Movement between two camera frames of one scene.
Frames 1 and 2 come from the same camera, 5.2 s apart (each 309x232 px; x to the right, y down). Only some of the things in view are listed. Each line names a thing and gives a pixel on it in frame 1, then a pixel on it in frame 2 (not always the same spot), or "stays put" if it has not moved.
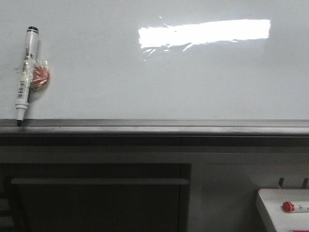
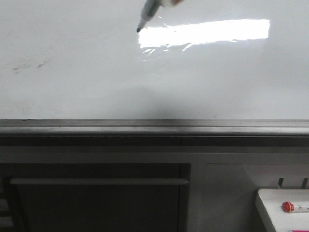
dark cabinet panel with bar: (95, 197) stays put
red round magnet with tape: (41, 71) → (176, 3)
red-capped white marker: (288, 207) stays put
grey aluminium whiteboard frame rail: (154, 133) stays put
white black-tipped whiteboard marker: (26, 75) → (151, 7)
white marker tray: (269, 203) stays put
